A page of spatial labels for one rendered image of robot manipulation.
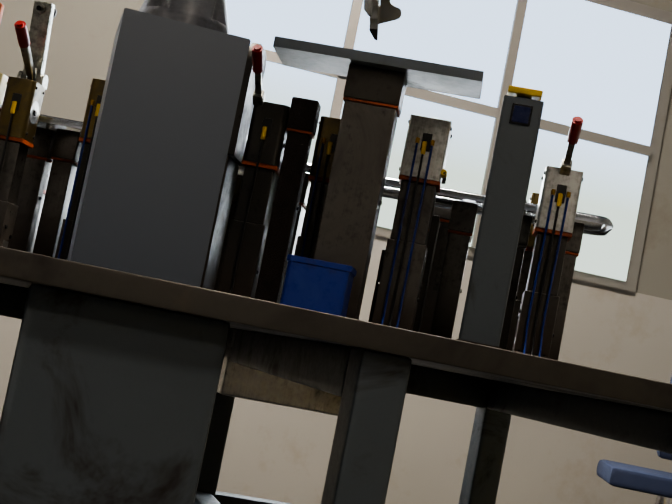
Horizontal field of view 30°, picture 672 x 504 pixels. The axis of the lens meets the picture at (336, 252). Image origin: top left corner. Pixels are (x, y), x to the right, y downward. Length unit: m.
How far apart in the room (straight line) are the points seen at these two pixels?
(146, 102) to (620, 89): 3.20
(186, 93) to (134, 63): 0.09
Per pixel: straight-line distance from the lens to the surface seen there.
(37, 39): 2.58
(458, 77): 2.18
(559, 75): 4.84
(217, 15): 2.05
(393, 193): 2.63
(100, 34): 4.47
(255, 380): 3.05
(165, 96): 1.95
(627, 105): 4.94
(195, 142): 1.95
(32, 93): 2.52
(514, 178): 2.18
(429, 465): 4.63
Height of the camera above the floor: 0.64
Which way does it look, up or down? 5 degrees up
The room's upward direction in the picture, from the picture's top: 11 degrees clockwise
